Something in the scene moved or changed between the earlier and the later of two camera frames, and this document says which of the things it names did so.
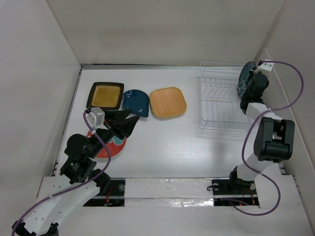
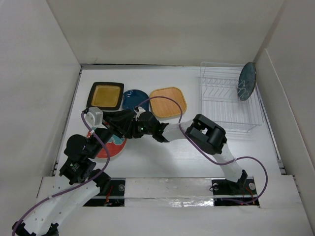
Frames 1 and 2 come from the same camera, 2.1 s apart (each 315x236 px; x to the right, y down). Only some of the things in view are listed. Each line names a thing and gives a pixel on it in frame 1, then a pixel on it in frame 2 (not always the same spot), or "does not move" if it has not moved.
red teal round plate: (115, 146) does not move
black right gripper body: (246, 94) → (139, 130)
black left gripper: (122, 125) does not move
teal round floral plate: (243, 76) does not move
